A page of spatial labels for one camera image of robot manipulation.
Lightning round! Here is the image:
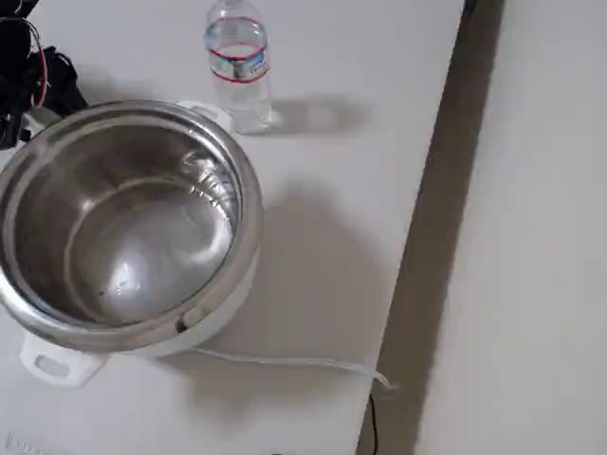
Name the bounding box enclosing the clear plastic water bottle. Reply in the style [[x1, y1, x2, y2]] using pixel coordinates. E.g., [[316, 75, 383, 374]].
[[203, 0, 281, 137]]

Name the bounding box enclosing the white rice cooker body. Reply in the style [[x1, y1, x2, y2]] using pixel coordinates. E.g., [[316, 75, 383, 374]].
[[0, 99, 262, 390]]

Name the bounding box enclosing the steel inner cooking pot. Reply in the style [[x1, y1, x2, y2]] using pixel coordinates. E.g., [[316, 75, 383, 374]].
[[8, 116, 246, 328]]

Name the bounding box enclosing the white printed label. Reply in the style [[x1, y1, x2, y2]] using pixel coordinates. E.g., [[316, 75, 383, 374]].
[[5, 429, 70, 455]]

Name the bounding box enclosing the red wire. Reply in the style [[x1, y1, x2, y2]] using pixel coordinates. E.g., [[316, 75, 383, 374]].
[[28, 45, 51, 108]]

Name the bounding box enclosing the white power cord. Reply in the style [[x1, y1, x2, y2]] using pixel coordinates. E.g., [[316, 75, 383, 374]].
[[189, 347, 403, 392]]

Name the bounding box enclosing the thin black cable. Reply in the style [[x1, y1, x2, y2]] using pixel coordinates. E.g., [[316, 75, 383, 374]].
[[368, 391, 381, 455]]

